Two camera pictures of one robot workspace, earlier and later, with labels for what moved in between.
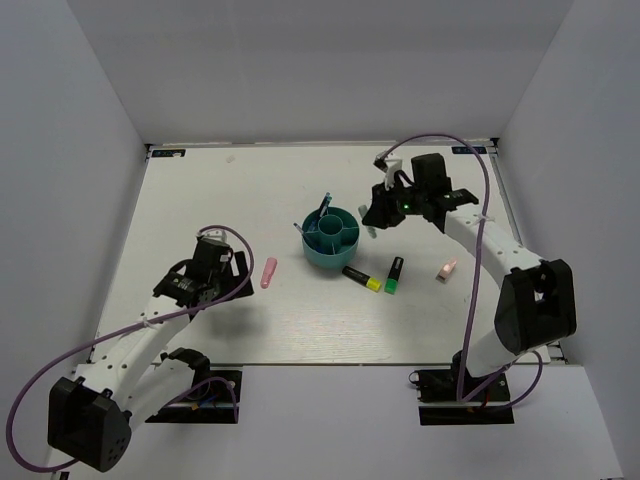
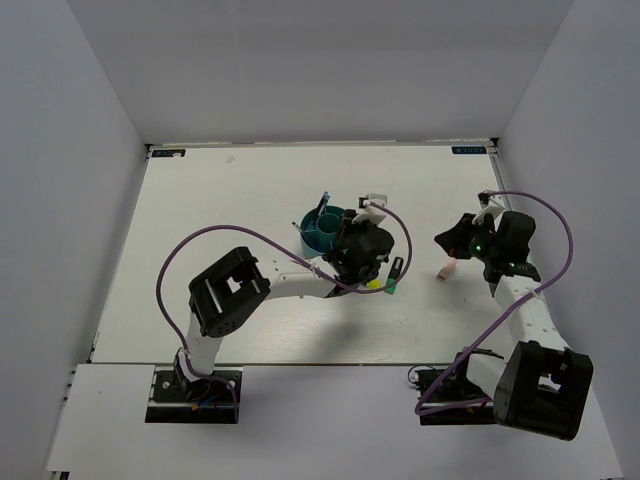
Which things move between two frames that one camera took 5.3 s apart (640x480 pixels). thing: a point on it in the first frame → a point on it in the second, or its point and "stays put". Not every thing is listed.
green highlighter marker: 391,282 stays put
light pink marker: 445,271 stays put
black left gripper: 234,281 → 348,226
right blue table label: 465,150 stays put
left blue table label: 168,152 stays put
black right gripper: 381,213 → 453,240
